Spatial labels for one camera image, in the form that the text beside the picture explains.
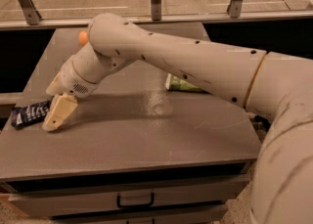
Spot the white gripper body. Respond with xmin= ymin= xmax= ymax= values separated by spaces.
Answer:
xmin=57 ymin=56 xmax=99 ymax=98

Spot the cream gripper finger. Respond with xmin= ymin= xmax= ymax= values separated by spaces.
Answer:
xmin=46 ymin=74 xmax=62 ymax=96
xmin=42 ymin=93 xmax=78 ymax=132

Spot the blue rxbar blueberry wrapper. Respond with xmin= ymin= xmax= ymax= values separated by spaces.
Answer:
xmin=11 ymin=100 xmax=51 ymax=129

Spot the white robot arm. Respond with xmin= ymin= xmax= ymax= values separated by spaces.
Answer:
xmin=43 ymin=14 xmax=313 ymax=224

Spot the orange fruit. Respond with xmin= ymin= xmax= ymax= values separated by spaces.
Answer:
xmin=78 ymin=30 xmax=88 ymax=46

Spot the upper grey drawer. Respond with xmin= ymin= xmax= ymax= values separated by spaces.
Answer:
xmin=9 ymin=174 xmax=248 ymax=217

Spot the grey drawer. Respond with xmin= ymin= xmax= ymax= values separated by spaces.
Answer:
xmin=9 ymin=174 xmax=248 ymax=217
xmin=52 ymin=204 xmax=228 ymax=224

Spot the green kettle chips bag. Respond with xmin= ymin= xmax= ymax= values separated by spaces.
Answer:
xmin=165 ymin=73 xmax=203 ymax=93

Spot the lower grey drawer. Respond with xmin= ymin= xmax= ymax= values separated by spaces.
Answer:
xmin=52 ymin=204 xmax=228 ymax=224

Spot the horizontal metal rail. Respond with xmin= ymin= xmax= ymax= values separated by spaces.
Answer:
xmin=0 ymin=10 xmax=313 ymax=31

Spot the left metal rail bracket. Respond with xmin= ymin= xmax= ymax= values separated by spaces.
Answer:
xmin=18 ymin=0 xmax=41 ymax=25

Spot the black upper drawer handle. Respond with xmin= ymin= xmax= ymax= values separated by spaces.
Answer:
xmin=116 ymin=193 xmax=155 ymax=209

